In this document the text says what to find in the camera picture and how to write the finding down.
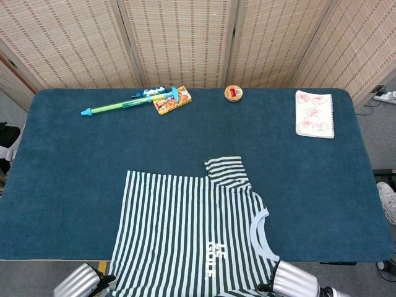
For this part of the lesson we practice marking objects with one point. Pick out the black fabric bundle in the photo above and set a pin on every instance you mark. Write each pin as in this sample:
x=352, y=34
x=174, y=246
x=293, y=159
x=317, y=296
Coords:
x=9, y=136

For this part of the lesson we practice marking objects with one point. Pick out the green white striped shirt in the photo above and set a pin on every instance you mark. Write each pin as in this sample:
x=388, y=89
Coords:
x=173, y=216

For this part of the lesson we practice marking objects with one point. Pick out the white sneaker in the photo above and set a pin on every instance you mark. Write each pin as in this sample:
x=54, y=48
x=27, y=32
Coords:
x=388, y=198

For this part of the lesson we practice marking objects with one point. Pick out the blue table cover cloth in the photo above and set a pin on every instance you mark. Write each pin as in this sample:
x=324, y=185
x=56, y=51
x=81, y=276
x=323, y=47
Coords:
x=216, y=130

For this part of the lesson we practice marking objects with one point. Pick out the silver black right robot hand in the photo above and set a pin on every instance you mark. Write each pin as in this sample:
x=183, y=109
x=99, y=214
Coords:
x=294, y=283

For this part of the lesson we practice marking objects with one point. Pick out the black metal floor bar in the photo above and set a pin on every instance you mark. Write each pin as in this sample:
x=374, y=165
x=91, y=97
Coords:
x=385, y=172

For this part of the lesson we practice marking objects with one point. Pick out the blue green toy water pump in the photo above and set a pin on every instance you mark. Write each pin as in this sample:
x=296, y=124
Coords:
x=108, y=108

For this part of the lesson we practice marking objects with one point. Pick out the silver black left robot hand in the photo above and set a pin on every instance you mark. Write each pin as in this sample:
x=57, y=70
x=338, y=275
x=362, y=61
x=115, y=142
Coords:
x=77, y=283

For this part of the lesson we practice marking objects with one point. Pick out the yellow snack box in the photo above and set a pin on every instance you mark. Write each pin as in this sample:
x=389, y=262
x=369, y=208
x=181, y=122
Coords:
x=173, y=103

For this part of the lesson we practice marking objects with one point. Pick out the woven folding screen panel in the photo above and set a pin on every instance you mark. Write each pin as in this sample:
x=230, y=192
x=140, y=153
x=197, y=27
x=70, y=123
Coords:
x=182, y=40
x=365, y=46
x=272, y=40
x=77, y=40
x=9, y=83

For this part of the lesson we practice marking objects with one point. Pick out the spiral sketch notebook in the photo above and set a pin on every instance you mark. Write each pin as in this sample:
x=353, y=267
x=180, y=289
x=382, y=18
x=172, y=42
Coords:
x=314, y=114

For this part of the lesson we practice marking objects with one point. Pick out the white power strip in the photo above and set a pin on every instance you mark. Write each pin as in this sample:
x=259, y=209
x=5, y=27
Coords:
x=388, y=96

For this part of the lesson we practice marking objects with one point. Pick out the round tin with red label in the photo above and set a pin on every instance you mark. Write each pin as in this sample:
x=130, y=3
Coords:
x=233, y=93

